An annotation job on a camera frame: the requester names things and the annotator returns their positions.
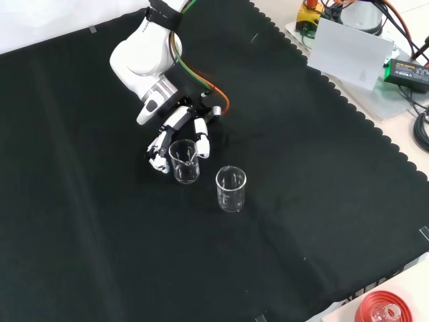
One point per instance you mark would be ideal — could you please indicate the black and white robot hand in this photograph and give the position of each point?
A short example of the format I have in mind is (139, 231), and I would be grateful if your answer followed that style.
(177, 117)

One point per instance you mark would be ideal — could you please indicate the clear glass beaker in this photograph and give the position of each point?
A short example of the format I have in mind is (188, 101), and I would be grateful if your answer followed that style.
(231, 201)
(184, 174)

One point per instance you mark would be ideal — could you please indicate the black bench cloth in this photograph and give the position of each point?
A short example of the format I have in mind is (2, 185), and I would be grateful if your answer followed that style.
(100, 208)

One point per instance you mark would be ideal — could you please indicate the clear tape strip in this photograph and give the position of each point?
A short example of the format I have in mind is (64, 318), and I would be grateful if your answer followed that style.
(261, 319)
(424, 233)
(93, 29)

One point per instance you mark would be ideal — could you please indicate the yellow stop button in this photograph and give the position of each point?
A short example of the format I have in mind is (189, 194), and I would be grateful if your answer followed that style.
(306, 18)

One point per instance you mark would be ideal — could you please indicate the pale mounting plate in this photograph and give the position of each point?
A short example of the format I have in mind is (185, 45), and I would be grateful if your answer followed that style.
(385, 104)

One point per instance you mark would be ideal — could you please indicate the black power supply box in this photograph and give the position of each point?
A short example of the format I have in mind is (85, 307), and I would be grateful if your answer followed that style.
(407, 75)

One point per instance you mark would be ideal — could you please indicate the red ribbed round holder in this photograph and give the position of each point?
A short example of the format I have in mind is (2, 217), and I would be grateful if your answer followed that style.
(365, 303)

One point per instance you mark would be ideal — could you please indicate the clear glass flask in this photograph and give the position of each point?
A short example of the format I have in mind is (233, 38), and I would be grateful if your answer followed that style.
(385, 313)

